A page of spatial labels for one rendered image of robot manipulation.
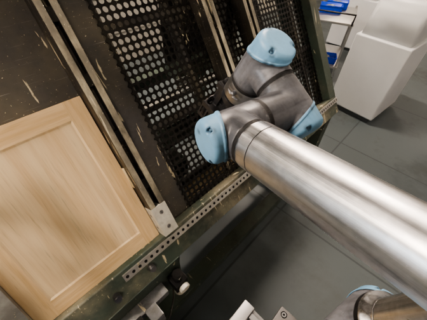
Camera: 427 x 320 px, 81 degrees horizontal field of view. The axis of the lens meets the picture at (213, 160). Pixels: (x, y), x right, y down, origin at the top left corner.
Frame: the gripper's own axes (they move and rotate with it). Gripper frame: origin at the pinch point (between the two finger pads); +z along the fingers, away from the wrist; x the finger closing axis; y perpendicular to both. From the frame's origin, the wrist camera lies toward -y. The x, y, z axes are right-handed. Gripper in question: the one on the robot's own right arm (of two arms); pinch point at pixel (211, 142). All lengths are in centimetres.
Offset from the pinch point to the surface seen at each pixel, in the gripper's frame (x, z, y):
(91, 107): 17.7, 12.3, 31.6
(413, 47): -271, 34, -27
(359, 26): -456, 123, 43
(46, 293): 55, 38, -4
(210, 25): -39, 6, 41
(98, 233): 35.2, 35.1, 1.9
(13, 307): 62, 34, -1
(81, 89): 17.6, 9.2, 36.4
